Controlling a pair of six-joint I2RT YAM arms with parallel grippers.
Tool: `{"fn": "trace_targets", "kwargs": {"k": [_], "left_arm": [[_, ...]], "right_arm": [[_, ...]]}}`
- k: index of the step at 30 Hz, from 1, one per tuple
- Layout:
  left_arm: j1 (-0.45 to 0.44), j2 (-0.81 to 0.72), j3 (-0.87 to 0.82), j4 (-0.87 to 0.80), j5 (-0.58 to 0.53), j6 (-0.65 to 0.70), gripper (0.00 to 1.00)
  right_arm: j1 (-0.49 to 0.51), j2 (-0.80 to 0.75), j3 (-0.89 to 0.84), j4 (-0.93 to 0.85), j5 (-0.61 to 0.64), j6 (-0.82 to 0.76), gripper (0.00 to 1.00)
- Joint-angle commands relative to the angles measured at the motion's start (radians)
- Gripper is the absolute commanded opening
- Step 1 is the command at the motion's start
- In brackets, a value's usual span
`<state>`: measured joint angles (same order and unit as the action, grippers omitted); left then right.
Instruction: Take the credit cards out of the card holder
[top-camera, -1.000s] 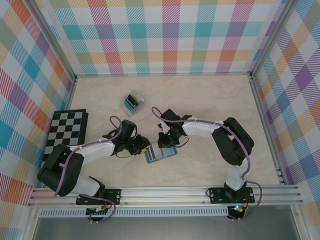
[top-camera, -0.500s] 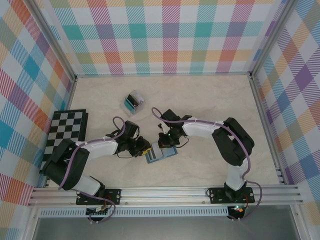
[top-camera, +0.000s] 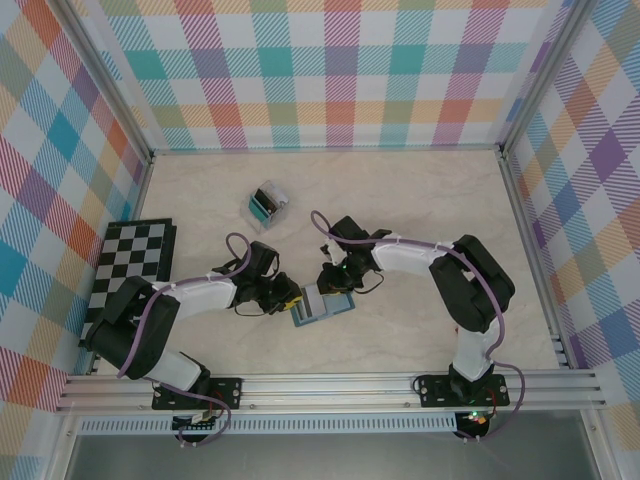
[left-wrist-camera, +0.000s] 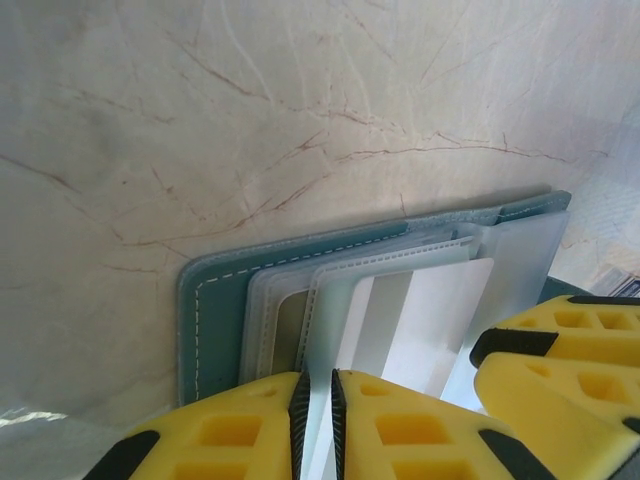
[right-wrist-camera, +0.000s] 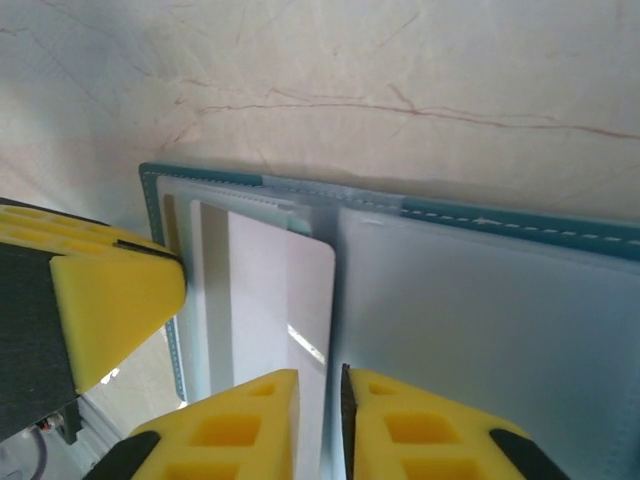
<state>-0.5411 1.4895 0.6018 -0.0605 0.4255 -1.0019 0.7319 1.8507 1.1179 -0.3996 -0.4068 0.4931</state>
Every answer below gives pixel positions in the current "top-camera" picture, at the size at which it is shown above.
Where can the wide aluminium mounting rail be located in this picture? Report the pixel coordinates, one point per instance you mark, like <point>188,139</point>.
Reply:
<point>325,390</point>

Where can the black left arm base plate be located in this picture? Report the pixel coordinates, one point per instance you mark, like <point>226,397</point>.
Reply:
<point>230,392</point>

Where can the grey credit card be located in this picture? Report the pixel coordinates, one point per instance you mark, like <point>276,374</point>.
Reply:
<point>314,304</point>

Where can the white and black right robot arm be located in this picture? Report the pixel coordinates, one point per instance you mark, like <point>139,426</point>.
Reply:
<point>405,257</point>

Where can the clear plastic box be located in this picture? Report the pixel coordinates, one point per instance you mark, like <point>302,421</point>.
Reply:
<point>265,225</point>

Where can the black and silver chessboard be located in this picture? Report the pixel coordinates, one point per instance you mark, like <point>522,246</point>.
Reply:
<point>130,255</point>

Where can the small circuit board with lights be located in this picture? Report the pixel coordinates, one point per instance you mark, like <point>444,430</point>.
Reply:
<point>475,417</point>

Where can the teal credit card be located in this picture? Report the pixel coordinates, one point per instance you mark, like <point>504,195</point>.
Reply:
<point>259,211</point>

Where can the aluminium frame post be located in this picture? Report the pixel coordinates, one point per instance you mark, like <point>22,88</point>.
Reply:
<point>111,80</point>
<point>542,75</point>

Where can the dark credit card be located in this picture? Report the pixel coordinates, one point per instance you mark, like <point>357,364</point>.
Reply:
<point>266,199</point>

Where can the blue leather card holder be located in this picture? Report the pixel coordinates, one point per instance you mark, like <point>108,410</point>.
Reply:
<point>337,306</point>

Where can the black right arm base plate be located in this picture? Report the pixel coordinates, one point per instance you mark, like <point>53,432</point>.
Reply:
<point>430,392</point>

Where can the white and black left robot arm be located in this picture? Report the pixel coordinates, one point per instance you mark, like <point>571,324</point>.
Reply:
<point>205,300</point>

